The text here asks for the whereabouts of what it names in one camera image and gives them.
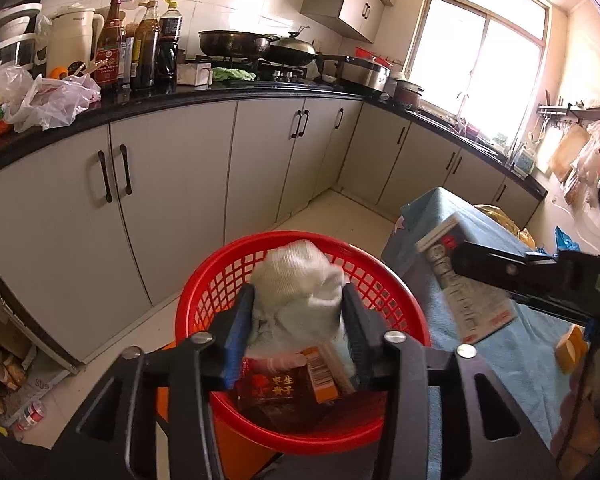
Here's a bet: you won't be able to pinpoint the orange stool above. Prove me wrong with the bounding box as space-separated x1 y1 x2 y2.
156 342 281 473

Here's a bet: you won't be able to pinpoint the small dark red pot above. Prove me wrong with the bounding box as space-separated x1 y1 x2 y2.
395 80 425 111

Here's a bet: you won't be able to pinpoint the beige lower cabinets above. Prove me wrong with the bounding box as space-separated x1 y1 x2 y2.
0 87 548 367

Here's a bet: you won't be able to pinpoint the wooden cutting board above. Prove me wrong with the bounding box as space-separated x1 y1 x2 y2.
550 124 592 181

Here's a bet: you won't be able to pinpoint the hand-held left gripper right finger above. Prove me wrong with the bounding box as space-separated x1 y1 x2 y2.
341 282 563 480

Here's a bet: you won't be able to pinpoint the sink faucet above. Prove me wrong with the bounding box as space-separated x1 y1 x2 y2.
455 91 473 131

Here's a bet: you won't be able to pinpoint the white cloth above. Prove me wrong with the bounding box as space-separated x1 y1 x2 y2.
247 239 351 357

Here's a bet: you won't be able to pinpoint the red label sauce bottle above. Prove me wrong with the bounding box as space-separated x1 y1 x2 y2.
96 0 126 92

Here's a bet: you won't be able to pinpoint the steel rice cooker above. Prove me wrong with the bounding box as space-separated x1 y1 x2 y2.
336 57 391 92

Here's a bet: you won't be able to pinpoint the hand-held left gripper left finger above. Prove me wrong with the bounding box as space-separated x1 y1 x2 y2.
45 282 258 480

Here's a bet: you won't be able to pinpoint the red foil packet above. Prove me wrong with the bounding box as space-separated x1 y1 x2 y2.
237 355 313 406

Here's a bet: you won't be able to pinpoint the blue tablecloth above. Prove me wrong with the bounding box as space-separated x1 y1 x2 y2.
382 187 588 480

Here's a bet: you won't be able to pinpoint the orange carton box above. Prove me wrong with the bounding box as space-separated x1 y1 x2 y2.
300 347 341 404

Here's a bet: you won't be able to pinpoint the gas stove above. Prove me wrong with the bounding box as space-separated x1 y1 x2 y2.
210 57 341 86

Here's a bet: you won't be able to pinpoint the metal wall rack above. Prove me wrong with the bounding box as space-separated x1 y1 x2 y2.
536 102 600 123

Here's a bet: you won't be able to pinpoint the dark metal pot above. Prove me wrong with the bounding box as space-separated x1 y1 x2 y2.
198 30 281 59

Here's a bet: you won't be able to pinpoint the red kitchen container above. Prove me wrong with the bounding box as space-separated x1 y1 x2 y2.
355 47 396 67

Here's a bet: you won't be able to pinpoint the white black stacked appliance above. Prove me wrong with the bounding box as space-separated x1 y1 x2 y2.
0 0 51 68

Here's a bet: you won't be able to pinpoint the beige upper cabinets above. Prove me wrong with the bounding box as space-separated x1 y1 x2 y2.
300 0 406 43

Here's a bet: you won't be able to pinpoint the blue plastic bag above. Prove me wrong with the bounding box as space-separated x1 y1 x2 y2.
555 226 580 252

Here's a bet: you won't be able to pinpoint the person's right hand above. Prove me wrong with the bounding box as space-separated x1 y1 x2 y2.
550 362 600 468

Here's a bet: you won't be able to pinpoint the wok with lid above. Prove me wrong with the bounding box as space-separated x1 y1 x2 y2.
267 31 351 68

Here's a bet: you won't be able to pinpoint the dark soy sauce bottle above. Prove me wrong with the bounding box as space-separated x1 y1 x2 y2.
156 0 181 92

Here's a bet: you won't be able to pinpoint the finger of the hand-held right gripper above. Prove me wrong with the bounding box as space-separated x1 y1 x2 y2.
451 241 563 288
505 287 598 324

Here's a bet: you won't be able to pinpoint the green cloth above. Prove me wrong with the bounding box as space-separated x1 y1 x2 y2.
211 66 257 82

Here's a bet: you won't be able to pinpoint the cluttered storage shelf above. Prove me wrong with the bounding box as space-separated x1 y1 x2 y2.
0 260 81 441

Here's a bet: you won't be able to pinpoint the clear plastic bags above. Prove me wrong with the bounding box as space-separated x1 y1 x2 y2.
0 55 102 133

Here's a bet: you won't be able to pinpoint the hanging plastic bags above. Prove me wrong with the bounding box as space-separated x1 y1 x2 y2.
562 105 600 206

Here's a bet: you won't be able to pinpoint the kitchen window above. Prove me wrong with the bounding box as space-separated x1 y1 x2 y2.
405 0 553 151

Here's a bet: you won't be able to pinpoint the beige cabinets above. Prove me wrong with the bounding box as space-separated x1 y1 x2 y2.
300 0 406 43
0 87 548 367

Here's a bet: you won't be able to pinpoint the yellow plastic bag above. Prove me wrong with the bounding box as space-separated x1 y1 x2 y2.
472 204 536 248

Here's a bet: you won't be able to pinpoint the brown oil bottle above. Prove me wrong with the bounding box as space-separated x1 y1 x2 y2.
131 0 160 91

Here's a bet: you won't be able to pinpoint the red plastic basket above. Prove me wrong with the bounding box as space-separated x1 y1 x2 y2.
174 230 431 456

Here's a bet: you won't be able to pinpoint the white electric kettle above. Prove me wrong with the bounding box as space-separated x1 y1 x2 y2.
46 4 105 77

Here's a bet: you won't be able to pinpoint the white seasoning container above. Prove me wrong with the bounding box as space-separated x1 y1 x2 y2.
176 60 213 86

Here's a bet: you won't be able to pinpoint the blue white packet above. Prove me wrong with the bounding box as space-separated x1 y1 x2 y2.
511 142 536 176

